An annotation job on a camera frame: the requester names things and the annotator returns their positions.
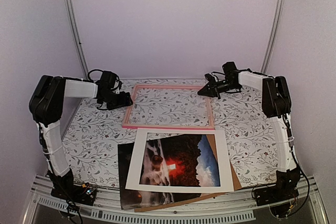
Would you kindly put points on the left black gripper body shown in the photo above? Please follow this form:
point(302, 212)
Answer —
point(113, 100)

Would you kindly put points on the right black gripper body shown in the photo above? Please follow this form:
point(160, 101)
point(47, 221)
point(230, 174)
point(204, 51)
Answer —
point(223, 86)

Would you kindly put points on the pink wooden picture frame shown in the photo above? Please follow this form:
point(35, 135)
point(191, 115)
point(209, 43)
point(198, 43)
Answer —
point(168, 127)

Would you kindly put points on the landscape photo print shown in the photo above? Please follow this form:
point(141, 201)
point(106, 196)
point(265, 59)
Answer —
point(185, 160)

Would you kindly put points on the white photo mat board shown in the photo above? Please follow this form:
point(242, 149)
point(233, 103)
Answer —
point(139, 161)

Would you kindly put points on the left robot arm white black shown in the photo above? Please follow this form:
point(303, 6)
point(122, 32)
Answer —
point(46, 107)

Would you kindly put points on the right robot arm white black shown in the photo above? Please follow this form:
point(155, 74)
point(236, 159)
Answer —
point(276, 106)

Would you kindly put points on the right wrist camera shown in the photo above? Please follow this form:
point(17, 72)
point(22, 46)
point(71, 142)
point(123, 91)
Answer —
point(212, 80)

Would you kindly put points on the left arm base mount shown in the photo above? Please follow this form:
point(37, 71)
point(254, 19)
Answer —
point(83, 194)

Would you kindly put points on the right aluminium corner post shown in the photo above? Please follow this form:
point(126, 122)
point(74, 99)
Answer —
point(272, 37)

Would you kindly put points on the aluminium corner post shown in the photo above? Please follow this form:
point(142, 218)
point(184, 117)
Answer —
point(272, 37)
point(76, 37)

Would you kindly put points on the front aluminium rail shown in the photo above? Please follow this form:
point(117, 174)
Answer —
point(237, 207)

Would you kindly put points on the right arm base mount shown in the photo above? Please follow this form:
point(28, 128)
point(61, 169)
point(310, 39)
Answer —
point(284, 200)

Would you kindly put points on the left aluminium corner post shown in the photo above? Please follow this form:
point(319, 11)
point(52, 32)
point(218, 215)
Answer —
point(76, 37)

